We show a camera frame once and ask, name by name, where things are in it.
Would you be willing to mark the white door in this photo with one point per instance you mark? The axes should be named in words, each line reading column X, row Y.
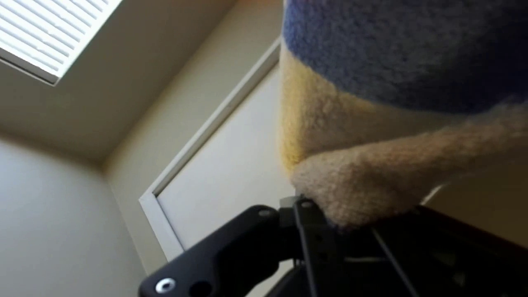
column 219, row 165

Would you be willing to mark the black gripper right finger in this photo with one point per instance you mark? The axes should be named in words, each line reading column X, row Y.
column 462, row 257

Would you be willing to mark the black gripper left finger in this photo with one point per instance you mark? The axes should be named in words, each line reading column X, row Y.
column 219, row 257

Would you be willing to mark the white and blue striped towel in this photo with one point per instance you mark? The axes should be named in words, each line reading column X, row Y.
column 396, row 83

